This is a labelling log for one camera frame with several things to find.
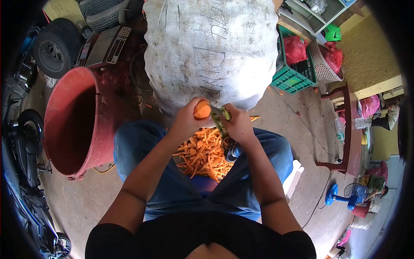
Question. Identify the person's right hand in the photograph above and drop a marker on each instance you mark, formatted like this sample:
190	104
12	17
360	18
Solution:
239	124

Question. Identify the person's left hand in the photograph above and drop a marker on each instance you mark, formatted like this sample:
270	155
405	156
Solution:
186	116

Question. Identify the person's left fingers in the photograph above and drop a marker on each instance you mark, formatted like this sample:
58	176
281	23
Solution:
200	100

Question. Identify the person's left thumb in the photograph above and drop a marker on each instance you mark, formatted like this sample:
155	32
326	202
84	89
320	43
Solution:
203	119

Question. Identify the person's right fingers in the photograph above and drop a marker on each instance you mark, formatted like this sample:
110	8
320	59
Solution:
228	111

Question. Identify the orange carrot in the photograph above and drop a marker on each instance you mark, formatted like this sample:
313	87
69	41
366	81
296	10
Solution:
201	110

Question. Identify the green vegetable peeler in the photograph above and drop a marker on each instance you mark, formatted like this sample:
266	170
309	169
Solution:
220	119

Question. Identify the pile of orange carrot peels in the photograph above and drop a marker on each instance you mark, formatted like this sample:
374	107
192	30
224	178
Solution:
203	153

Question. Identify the large white woven sack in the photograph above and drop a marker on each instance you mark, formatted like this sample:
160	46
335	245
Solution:
210	51

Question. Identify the person's legs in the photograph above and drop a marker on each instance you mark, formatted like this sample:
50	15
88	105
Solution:
181	168

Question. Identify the green plastic crate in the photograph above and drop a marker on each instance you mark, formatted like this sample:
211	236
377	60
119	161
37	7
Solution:
292	73

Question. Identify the red plastic bag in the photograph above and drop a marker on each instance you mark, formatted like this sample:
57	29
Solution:
295	49
333	55

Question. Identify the white plastic stool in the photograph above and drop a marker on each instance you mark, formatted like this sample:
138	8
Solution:
292	179

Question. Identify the white plastic laundry basket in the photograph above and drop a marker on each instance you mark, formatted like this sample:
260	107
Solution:
323	66

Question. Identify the digital weighing scale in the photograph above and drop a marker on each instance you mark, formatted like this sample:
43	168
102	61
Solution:
105	47

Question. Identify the person's body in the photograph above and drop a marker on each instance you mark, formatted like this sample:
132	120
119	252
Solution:
200	236

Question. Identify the dark wooden table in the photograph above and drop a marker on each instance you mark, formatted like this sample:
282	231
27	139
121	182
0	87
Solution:
346	136

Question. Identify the large red plastic tub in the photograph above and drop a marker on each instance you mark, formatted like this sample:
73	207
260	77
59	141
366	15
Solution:
77	123

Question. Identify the stack of black tyres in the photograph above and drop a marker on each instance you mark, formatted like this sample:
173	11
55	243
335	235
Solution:
108	13

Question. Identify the green helmet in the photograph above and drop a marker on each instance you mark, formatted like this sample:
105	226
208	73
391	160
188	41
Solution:
333	32

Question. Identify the white shelf unit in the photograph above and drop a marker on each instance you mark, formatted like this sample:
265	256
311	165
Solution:
318	13

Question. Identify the pink plastic bag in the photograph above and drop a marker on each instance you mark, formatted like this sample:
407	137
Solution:
369	105

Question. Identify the blue electric fan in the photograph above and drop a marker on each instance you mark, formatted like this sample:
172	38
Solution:
347	196

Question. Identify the black car tyre with rim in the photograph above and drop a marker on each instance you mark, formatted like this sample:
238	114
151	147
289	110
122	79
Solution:
55	48

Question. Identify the black motorcycle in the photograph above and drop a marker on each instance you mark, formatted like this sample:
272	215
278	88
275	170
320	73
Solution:
29	181

